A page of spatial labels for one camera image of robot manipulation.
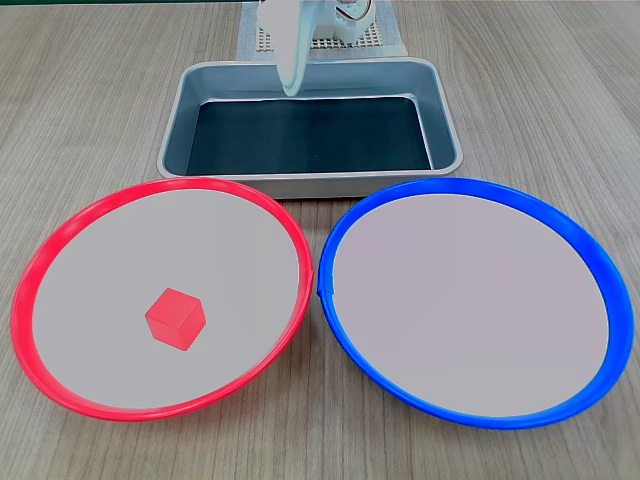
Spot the small red cube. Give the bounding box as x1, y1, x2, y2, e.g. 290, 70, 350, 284
144, 287, 207, 352

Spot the black tray mat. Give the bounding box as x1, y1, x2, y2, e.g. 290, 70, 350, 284
185, 96, 432, 176

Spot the steel tray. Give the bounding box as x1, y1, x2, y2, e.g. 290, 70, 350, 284
156, 56, 465, 200

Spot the white plate with red rim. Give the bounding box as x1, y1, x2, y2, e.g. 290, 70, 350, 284
10, 175, 315, 424

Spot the white plate with blue rim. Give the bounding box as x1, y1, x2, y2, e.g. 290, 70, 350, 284
317, 176, 635, 430

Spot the pale perforated base plate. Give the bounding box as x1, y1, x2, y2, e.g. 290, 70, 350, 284
254, 22, 407, 57

